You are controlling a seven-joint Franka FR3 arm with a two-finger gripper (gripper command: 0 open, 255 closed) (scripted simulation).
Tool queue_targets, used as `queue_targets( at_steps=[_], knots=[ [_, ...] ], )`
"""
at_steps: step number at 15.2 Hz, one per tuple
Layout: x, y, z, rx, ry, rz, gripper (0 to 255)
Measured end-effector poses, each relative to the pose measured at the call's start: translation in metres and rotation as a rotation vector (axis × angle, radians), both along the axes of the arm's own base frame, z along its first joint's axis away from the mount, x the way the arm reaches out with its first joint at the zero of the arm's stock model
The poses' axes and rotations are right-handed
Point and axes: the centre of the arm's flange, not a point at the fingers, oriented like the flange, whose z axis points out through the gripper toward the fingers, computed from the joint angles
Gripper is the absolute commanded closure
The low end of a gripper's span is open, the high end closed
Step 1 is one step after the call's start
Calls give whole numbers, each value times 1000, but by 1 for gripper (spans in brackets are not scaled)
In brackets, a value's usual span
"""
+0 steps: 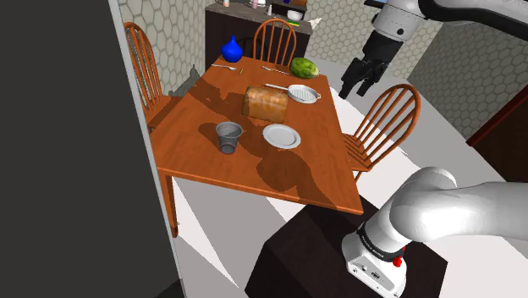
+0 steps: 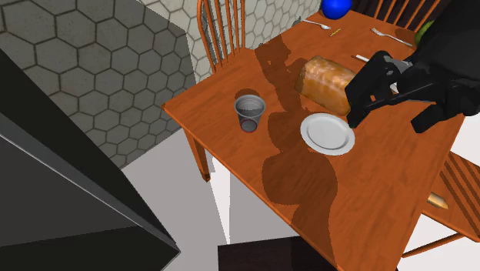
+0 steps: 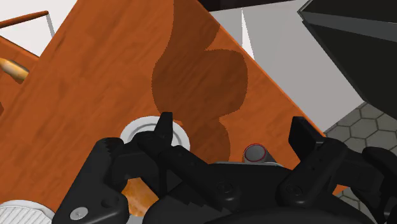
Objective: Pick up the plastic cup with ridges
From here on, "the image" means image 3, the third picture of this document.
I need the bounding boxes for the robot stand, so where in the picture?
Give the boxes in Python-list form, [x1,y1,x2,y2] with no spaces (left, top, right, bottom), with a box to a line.
[296,0,397,120]

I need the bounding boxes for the brown wooden chair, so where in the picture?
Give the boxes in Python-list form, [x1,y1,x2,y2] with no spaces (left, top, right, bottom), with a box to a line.
[0,10,56,116]

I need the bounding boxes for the grey cylinder with red rim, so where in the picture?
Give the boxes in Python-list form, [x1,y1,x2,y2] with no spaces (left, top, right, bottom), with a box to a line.
[242,143,279,165]

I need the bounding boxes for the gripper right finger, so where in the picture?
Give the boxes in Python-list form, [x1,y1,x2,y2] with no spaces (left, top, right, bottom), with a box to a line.
[275,116,397,224]

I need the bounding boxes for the white round bowl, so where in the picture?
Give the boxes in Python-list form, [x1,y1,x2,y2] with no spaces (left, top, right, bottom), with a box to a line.
[120,116,191,153]

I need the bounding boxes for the white ribbed round object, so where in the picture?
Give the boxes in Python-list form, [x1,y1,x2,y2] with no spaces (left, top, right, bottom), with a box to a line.
[0,200,56,224]

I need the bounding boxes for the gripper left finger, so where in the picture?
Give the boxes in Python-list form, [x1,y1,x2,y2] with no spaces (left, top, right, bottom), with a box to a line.
[52,111,243,224]

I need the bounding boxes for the tan wooden cylinder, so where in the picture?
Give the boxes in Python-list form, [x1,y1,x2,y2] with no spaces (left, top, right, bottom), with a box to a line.
[0,57,31,85]

